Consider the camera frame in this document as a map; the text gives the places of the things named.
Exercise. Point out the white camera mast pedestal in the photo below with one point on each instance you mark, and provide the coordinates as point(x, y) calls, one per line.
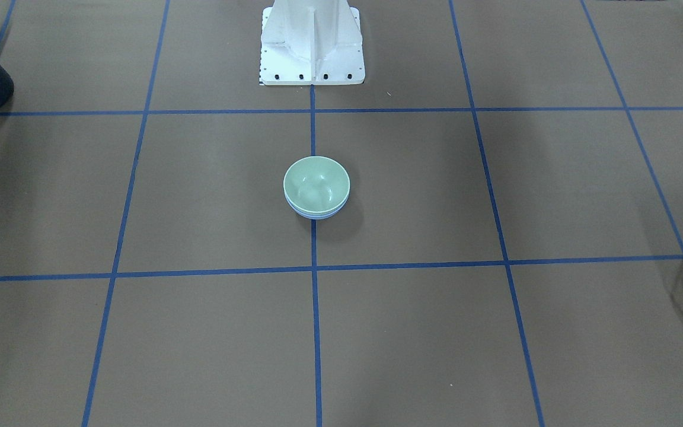
point(311, 43)

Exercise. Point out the green bowl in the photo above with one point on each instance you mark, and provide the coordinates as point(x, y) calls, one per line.
point(317, 184)

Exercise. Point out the blue bowl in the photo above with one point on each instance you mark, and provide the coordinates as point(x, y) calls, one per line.
point(315, 216)

